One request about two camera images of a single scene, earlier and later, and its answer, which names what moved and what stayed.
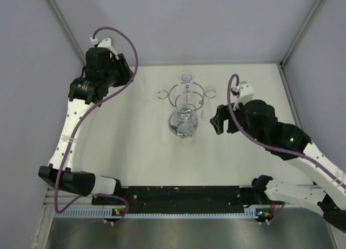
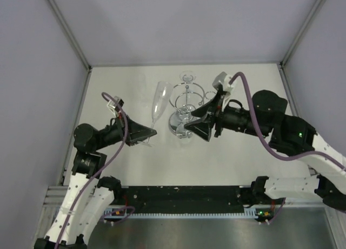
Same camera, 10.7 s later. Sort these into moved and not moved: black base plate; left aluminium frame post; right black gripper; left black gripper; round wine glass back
Moved: right black gripper; left black gripper
Not moved: black base plate; round wine glass back; left aluminium frame post
